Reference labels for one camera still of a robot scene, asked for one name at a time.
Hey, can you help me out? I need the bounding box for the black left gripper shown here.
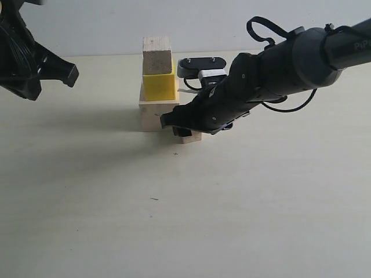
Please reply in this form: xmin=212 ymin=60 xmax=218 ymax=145
xmin=1 ymin=1 xmax=79 ymax=101

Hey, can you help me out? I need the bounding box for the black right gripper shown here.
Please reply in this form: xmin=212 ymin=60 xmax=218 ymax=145
xmin=160 ymin=53 xmax=278 ymax=137

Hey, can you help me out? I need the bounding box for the small wooden cube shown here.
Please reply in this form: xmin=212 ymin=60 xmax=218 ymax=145
xmin=178 ymin=131 xmax=202 ymax=144

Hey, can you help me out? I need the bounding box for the large wooden cube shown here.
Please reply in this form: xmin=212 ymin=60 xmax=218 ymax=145
xmin=138 ymin=79 xmax=181 ymax=133

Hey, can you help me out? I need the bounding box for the yellow cube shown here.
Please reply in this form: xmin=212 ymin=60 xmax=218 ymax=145
xmin=142 ymin=56 xmax=179 ymax=101

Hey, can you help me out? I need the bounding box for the medium wooden cube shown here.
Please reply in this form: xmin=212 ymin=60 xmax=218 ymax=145
xmin=142 ymin=36 xmax=173 ymax=75

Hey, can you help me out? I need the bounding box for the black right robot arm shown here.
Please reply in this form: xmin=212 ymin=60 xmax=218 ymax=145
xmin=159 ymin=16 xmax=370 ymax=137

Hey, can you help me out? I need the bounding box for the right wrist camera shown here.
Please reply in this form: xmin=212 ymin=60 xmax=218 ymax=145
xmin=177 ymin=56 xmax=227 ymax=91

